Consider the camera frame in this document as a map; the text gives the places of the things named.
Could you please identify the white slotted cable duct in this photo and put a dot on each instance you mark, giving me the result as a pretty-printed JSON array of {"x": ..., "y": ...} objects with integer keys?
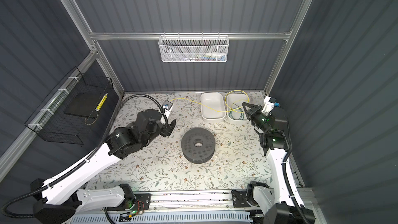
[{"x": 203, "y": 217}]

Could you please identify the white wire mesh basket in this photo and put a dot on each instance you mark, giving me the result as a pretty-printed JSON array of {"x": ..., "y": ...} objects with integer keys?
[{"x": 175, "y": 47}]

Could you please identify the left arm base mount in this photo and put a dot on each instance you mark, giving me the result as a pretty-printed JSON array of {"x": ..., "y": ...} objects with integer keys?
[{"x": 136, "y": 202}]

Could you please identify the aluminium front rail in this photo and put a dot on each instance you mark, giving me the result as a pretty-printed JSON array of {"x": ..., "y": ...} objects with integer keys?
[{"x": 197, "y": 199}]

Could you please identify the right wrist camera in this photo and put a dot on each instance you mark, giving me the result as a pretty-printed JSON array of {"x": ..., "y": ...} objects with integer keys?
[{"x": 269, "y": 104}]

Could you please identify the left white plastic bin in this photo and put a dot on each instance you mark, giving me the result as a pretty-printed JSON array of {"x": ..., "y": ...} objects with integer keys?
[{"x": 212, "y": 107}]

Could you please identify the items in white basket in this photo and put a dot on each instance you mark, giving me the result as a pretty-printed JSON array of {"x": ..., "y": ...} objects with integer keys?
[{"x": 207, "y": 57}]

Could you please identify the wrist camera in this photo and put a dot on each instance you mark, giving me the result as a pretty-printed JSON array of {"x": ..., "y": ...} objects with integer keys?
[
  {"x": 269, "y": 104},
  {"x": 167, "y": 105}
]

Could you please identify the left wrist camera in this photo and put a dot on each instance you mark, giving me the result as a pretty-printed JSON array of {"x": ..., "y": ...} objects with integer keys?
[{"x": 167, "y": 105}]

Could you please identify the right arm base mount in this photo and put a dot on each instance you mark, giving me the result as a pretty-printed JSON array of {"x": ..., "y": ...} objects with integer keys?
[{"x": 244, "y": 197}]

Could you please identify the dark grey foam spool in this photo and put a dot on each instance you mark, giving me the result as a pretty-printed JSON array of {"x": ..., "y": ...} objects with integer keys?
[{"x": 198, "y": 145}]

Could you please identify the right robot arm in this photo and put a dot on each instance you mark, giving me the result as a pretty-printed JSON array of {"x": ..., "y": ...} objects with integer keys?
[{"x": 282, "y": 204}]

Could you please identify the black wire basket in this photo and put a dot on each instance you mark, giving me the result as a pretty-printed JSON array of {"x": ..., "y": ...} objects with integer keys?
[{"x": 70, "y": 115}]

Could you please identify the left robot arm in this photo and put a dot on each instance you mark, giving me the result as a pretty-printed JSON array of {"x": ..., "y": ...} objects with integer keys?
[{"x": 65, "y": 197}]

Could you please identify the right white plastic bin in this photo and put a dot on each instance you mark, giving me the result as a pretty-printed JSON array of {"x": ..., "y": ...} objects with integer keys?
[{"x": 236, "y": 114}]

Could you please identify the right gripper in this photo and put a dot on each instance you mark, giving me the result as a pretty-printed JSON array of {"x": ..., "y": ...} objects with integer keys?
[{"x": 255, "y": 108}]

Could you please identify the black foam pad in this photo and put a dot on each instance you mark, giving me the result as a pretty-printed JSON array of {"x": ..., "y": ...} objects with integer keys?
[{"x": 83, "y": 105}]

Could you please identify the white plastic bin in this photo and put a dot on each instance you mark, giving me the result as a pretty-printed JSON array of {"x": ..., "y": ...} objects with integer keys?
[
  {"x": 212, "y": 107},
  {"x": 236, "y": 114}
]

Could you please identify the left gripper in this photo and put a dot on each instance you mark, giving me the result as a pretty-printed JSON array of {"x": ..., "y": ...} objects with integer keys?
[{"x": 168, "y": 129}]

